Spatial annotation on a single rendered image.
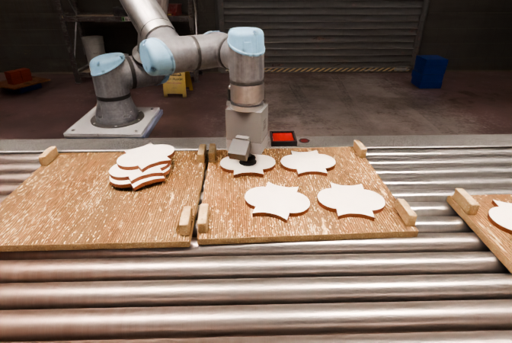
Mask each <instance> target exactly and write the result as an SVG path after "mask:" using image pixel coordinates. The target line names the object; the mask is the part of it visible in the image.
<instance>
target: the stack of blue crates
mask: <svg viewBox="0 0 512 343"><path fill-rule="evenodd" d="M448 61H449V60H448V59H445V58H443V57H441V56H438V55H416V60H415V64H414V69H412V74H411V76H412V78H411V83H412V84H413V85H415V86H417V87H418V88H441V85H442V83H443V82H442V81H443V76H444V74H445V71H446V67H447V64H448Z"/></svg>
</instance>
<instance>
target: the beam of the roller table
mask: <svg viewBox="0 0 512 343"><path fill-rule="evenodd" d="M296 139H297V146H271V144H270V137H269V136H268V137H267V145H266V147H265V149H285V148H316V147H348V146H354V140H359V141H361V143H362V144H364V145H365V147H366V148H367V150H373V149H507V148H512V134H484V135H410V136H296ZM300 139H309V142H308V143H301V142H300V141H299V140H300ZM149 143H152V144H153V145H159V144H166V145H170V146H173V147H174V151H175V152H179V151H198V150H199V147H200V144H206V150H207V151H208V152H209V147H210V143H215V144H216V150H224V149H227V146H226V137H190V138H116V139H0V154H36V153H43V152H44V151H45V150H46V149H48V148H49V147H50V146H55V147H56V148H57V151H58V153H80V152H124V150H125V149H135V148H139V147H141V146H145V145H147V144H149Z"/></svg>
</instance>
